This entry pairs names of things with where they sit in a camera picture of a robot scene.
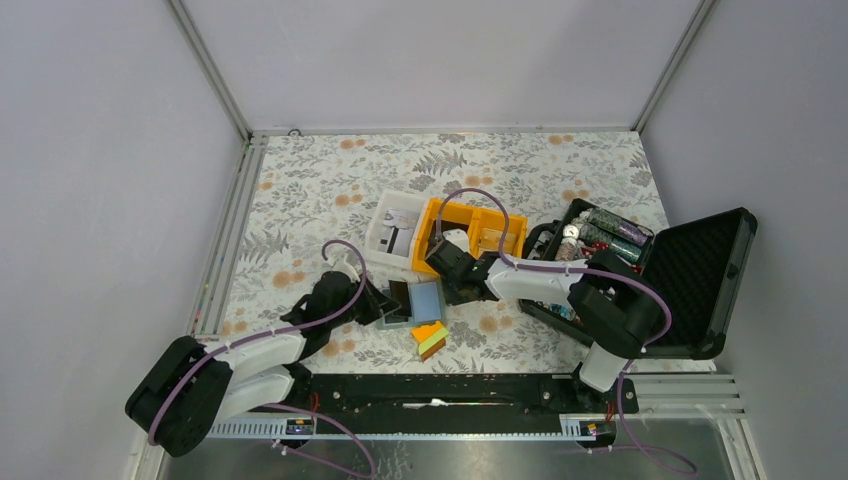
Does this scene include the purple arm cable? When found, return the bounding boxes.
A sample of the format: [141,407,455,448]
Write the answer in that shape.
[146,239,379,480]
[433,188,698,477]

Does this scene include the black credit card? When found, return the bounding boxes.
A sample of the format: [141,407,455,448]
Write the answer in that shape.
[386,280,412,325]

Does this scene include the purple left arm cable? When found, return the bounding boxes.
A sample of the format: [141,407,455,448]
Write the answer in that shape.
[146,239,379,480]

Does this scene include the white plastic bin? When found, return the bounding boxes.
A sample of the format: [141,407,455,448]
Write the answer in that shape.
[363,190,429,269]

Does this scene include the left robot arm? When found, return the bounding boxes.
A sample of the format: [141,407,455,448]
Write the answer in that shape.
[124,271,403,457]

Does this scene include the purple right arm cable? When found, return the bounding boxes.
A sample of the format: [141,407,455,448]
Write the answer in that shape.
[433,188,698,477]

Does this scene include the yellow plastic divided bin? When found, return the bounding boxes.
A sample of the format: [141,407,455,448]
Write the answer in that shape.
[410,198,528,275]

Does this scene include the orange green sticky notes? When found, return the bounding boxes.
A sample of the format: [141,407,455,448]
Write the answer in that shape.
[411,321,449,361]

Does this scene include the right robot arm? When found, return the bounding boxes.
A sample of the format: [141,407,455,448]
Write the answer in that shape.
[425,239,673,412]

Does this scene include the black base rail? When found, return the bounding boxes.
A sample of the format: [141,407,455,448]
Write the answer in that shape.
[279,367,639,437]

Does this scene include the black poker chip case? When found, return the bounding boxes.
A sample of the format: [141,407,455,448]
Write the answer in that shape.
[518,198,759,360]

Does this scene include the green card holder wallet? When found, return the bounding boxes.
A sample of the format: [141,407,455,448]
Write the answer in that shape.
[377,281,447,330]

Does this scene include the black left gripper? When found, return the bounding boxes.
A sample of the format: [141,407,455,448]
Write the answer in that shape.
[328,273,400,329]

